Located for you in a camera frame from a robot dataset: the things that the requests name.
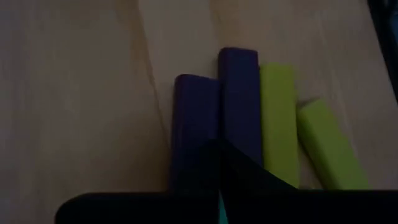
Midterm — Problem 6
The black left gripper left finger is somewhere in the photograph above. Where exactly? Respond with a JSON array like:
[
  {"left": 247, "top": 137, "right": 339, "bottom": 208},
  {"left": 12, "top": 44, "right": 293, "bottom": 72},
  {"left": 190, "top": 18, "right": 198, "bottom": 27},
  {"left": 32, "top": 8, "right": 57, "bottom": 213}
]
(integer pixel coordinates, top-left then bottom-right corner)
[{"left": 55, "top": 190, "right": 220, "bottom": 224}]

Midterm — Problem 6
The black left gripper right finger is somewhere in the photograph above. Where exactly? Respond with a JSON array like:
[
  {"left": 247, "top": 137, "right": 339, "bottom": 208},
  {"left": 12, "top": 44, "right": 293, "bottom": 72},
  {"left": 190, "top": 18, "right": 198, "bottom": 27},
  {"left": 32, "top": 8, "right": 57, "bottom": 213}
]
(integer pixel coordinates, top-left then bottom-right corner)
[{"left": 200, "top": 139, "right": 398, "bottom": 224}]

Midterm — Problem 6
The teal block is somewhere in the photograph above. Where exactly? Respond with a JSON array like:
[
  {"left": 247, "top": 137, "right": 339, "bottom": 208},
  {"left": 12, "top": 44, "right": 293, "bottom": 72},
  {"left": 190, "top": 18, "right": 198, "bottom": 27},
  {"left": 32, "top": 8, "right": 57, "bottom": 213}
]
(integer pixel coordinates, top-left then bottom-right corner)
[{"left": 218, "top": 191, "right": 229, "bottom": 224}]

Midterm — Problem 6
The lime green block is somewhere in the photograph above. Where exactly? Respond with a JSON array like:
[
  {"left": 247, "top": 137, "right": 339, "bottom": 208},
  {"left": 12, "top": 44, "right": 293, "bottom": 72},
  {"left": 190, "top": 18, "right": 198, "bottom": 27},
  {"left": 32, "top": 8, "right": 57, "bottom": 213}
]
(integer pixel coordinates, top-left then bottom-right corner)
[
  {"left": 295, "top": 98, "right": 371, "bottom": 190},
  {"left": 259, "top": 63, "right": 301, "bottom": 190}
]

